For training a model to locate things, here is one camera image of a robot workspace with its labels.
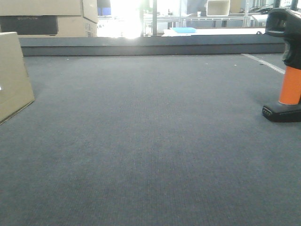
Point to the black orange barcode scanner gun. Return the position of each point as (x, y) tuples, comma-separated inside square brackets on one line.
[(285, 23)]

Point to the brown cardboard package box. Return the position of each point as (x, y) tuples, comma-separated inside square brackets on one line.
[(15, 87)]

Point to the grey vertical pillar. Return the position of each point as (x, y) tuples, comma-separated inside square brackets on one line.
[(154, 18)]

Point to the black box with lettering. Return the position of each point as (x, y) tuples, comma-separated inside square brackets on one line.
[(29, 25)]

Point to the blue flat foam pad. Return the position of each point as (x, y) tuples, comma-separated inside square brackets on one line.
[(183, 30)]

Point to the large cardboard box stack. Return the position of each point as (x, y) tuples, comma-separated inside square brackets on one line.
[(75, 18)]

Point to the white tape strip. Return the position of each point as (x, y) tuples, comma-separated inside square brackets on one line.
[(263, 62)]

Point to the grey raised carpet ledge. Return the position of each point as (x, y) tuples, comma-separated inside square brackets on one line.
[(152, 46)]

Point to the beige open bin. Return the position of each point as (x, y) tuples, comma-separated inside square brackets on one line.
[(218, 7)]

